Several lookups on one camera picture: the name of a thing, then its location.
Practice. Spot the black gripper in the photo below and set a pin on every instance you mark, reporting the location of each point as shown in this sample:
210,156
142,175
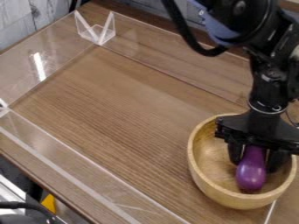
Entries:
264,130

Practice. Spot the purple toy eggplant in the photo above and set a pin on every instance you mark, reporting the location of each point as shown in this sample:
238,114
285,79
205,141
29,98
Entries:
252,172

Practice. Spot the light wooden bowl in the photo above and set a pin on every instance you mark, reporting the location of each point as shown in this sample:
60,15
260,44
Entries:
213,172

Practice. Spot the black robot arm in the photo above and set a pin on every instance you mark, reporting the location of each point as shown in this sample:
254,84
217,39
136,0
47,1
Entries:
256,25

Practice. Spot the clear acrylic wall panel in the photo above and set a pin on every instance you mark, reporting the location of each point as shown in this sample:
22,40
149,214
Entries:
85,185

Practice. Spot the clear acrylic corner bracket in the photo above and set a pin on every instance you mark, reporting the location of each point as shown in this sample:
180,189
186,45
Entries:
100,34

